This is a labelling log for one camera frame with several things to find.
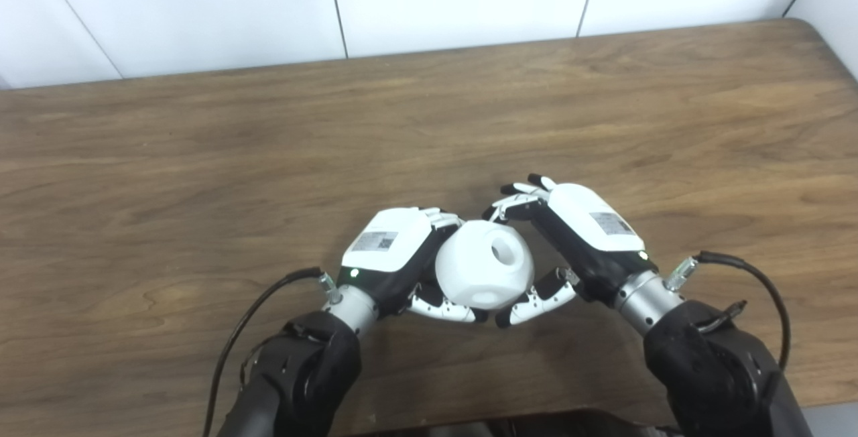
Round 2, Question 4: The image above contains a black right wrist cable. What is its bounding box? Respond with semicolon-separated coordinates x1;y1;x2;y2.
667;251;792;371

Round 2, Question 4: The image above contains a black robot torso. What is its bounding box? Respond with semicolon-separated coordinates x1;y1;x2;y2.
349;410;671;437

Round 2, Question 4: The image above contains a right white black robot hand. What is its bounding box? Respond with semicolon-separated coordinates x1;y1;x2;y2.
483;173;661;328

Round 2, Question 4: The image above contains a round white plastic piece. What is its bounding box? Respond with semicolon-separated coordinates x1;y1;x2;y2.
434;220;536;310

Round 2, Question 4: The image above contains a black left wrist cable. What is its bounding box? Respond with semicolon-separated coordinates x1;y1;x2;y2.
202;267;337;437

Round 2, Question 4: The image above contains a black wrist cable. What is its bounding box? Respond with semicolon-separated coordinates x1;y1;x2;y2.
202;267;337;437
667;251;792;371

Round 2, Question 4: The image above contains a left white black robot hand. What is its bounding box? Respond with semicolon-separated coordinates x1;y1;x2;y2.
335;207;489;324

